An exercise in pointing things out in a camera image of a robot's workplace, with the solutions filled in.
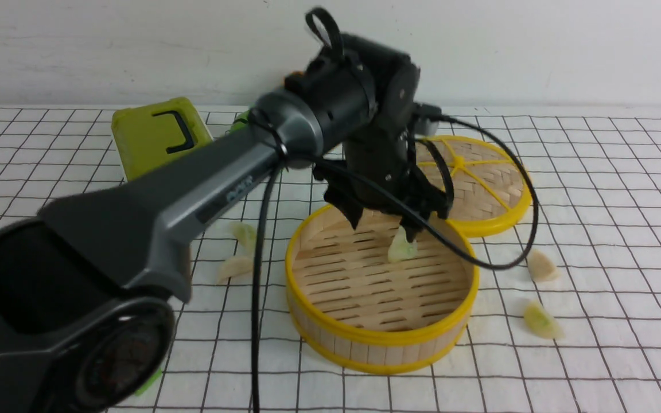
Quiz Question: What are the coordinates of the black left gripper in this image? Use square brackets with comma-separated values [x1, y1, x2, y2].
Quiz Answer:
[314, 125, 452, 243]

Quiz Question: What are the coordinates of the greenish dumpling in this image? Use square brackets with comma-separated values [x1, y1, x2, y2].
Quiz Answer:
[387, 227, 418, 263]

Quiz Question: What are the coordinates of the pale green dumpling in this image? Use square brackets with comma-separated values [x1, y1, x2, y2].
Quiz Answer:
[230, 221, 257, 254]

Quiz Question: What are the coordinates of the white dumpling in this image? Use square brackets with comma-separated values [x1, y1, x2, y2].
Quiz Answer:
[216, 255, 254, 285]
[527, 249, 561, 284]

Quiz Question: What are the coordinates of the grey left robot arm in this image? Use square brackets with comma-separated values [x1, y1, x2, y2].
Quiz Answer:
[0, 34, 450, 412]

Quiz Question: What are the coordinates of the bamboo steamer tray yellow rim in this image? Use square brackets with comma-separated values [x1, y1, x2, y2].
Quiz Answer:
[285, 205, 480, 375]

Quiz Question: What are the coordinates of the woven bamboo steamer lid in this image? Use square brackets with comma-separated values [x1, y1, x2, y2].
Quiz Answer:
[428, 135, 532, 238]

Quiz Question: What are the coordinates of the green striped ball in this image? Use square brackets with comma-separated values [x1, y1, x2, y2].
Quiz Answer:
[228, 110, 250, 133]

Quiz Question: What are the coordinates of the checkered white tablecloth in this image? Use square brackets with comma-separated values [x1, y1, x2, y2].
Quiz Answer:
[0, 106, 661, 412]

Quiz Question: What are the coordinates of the green lidded white box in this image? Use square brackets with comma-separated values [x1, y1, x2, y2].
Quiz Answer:
[111, 97, 213, 181]

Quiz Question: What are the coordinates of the green foam cube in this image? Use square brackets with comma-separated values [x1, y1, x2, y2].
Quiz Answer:
[134, 368, 163, 396]

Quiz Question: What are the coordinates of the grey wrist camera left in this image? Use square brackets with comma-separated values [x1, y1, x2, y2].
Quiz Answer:
[413, 102, 443, 122]

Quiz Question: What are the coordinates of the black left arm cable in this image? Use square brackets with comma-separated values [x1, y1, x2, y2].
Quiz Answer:
[250, 7, 539, 413]

